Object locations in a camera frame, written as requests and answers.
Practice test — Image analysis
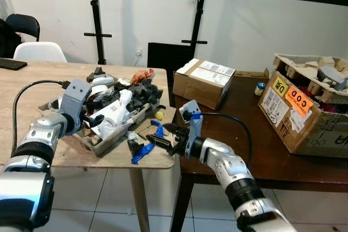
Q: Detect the black bag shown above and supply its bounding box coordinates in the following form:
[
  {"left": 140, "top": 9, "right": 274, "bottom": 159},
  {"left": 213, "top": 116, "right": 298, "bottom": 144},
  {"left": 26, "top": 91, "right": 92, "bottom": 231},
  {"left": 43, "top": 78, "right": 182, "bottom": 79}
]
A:
[{"left": 0, "top": 19, "right": 22, "bottom": 59}]

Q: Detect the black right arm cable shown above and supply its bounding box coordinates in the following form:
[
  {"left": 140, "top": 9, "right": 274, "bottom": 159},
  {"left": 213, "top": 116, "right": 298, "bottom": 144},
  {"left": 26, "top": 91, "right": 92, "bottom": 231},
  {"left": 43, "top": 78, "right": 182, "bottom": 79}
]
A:
[{"left": 198, "top": 111, "right": 254, "bottom": 168}]

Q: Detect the white round trash piece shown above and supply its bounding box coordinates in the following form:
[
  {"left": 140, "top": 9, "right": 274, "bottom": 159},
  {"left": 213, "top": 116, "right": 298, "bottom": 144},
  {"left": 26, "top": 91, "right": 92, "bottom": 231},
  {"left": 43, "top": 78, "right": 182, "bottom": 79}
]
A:
[{"left": 90, "top": 77, "right": 115, "bottom": 100}]

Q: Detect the grey plastic part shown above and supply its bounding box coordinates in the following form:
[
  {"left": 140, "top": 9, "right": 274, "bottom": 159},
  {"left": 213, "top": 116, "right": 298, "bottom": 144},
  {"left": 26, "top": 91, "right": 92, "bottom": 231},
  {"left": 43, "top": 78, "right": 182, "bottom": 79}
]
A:
[{"left": 318, "top": 65, "right": 348, "bottom": 89}]

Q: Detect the black stand pole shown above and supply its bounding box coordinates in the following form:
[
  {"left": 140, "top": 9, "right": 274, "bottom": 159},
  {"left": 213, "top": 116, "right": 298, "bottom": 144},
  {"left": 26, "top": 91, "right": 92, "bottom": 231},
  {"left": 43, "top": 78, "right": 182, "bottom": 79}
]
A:
[
  {"left": 84, "top": 0, "right": 113, "bottom": 65},
  {"left": 182, "top": 0, "right": 209, "bottom": 46}
]

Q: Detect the small blue scrap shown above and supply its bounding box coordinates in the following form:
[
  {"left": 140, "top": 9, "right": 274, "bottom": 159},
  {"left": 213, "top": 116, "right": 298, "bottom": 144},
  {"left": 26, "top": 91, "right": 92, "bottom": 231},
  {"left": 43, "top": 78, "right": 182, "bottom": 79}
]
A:
[{"left": 153, "top": 123, "right": 165, "bottom": 138}]

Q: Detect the light wooden table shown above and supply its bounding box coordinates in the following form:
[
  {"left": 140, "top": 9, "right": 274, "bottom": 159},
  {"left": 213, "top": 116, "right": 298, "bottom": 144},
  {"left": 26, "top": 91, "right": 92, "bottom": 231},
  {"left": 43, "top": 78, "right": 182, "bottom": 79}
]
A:
[{"left": 0, "top": 59, "right": 177, "bottom": 232}]

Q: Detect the small labelled cardboard box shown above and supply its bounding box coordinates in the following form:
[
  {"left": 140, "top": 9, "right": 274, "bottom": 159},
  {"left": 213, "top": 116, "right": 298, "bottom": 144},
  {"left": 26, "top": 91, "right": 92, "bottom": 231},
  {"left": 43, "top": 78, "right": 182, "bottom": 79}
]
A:
[{"left": 172, "top": 58, "right": 237, "bottom": 110}]

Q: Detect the small black scrap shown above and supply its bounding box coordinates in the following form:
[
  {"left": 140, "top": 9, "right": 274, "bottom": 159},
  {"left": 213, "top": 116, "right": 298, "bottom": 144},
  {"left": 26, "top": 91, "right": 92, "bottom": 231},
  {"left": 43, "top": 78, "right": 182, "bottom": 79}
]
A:
[{"left": 127, "top": 139, "right": 142, "bottom": 154}]

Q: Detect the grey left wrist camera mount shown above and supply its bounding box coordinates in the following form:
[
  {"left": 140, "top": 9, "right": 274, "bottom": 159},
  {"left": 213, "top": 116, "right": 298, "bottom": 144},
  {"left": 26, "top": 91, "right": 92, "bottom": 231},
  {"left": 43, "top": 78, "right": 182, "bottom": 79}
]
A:
[{"left": 59, "top": 78, "right": 92, "bottom": 133}]

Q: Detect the white paper bag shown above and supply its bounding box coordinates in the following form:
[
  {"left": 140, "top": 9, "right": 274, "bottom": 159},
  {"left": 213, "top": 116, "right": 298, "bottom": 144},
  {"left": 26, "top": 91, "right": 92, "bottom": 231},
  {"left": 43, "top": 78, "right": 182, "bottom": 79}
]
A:
[{"left": 90, "top": 90, "right": 134, "bottom": 138}]

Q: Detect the orange crumpled wrapper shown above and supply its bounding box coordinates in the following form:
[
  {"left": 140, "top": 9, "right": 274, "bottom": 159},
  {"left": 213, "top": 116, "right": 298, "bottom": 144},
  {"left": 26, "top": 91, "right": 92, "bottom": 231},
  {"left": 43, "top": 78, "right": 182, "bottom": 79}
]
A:
[{"left": 130, "top": 68, "right": 156, "bottom": 86}]

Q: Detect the black chair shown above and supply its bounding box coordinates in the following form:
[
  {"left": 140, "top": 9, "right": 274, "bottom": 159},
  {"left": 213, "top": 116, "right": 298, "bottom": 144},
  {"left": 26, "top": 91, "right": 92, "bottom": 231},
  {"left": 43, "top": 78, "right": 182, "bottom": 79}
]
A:
[{"left": 5, "top": 14, "right": 41, "bottom": 43}]

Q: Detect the flat cardboard trash tray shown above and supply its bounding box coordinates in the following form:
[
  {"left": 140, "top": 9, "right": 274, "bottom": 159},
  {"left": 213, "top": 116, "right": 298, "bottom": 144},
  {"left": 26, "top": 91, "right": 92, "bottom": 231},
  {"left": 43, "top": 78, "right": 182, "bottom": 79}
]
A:
[{"left": 38, "top": 69, "right": 177, "bottom": 158}]

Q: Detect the beige pulp packing tray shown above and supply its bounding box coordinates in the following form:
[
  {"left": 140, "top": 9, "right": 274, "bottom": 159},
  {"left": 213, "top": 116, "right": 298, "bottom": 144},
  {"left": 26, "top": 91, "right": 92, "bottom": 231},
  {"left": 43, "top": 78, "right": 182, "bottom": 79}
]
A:
[{"left": 274, "top": 54, "right": 348, "bottom": 90}]

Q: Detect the small bottle with blue cap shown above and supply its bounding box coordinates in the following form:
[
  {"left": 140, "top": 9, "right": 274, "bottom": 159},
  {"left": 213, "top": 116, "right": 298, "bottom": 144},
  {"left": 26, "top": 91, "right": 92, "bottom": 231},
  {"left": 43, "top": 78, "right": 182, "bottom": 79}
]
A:
[{"left": 256, "top": 82, "right": 267, "bottom": 97}]

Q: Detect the large cardboard rubbish box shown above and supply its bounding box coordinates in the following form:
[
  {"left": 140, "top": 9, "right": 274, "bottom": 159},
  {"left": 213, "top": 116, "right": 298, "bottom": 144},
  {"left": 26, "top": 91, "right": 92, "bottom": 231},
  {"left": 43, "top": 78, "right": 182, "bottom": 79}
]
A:
[{"left": 258, "top": 53, "right": 348, "bottom": 154}]

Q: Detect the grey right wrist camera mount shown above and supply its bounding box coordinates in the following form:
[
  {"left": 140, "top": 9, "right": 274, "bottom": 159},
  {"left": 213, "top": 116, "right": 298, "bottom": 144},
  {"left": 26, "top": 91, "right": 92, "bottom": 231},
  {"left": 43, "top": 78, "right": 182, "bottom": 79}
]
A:
[{"left": 179, "top": 100, "right": 203, "bottom": 160}]

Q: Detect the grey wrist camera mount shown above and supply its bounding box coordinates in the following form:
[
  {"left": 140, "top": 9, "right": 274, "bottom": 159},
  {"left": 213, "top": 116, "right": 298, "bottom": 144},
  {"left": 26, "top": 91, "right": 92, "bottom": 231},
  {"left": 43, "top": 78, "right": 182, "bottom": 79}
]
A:
[
  {"left": 59, "top": 78, "right": 92, "bottom": 133},
  {"left": 179, "top": 100, "right": 203, "bottom": 160}
]

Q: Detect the black flat panel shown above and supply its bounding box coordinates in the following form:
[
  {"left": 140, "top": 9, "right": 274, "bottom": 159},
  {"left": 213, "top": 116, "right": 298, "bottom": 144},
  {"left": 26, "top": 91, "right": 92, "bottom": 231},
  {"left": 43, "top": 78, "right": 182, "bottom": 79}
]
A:
[{"left": 147, "top": 42, "right": 196, "bottom": 89}]

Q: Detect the black phone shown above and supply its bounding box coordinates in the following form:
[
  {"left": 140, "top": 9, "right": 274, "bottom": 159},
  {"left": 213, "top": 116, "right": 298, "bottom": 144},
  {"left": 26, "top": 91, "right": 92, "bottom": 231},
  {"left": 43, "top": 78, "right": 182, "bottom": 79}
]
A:
[{"left": 0, "top": 58, "right": 28, "bottom": 71}]

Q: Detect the black crumpled plastic trash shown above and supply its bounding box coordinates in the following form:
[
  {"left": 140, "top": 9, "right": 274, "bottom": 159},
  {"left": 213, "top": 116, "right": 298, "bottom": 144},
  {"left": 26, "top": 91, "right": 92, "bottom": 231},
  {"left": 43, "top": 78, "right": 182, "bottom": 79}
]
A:
[{"left": 122, "top": 77, "right": 164, "bottom": 111}]

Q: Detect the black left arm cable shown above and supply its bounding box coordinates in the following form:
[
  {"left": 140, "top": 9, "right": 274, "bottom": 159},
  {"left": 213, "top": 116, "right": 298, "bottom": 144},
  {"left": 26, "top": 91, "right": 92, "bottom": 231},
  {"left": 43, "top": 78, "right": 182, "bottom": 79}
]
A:
[{"left": 11, "top": 80, "right": 71, "bottom": 156}]

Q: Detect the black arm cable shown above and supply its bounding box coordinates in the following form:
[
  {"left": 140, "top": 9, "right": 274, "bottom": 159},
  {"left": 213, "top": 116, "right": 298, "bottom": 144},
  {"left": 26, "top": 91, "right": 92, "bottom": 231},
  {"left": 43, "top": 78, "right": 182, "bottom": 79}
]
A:
[
  {"left": 198, "top": 111, "right": 254, "bottom": 168},
  {"left": 11, "top": 80, "right": 71, "bottom": 156}
]

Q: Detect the white plastic chair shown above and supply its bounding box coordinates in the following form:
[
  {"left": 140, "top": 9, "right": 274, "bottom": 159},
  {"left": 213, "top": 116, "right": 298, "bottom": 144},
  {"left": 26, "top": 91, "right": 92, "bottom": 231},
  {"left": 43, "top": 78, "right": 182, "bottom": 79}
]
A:
[{"left": 13, "top": 42, "right": 68, "bottom": 63}]

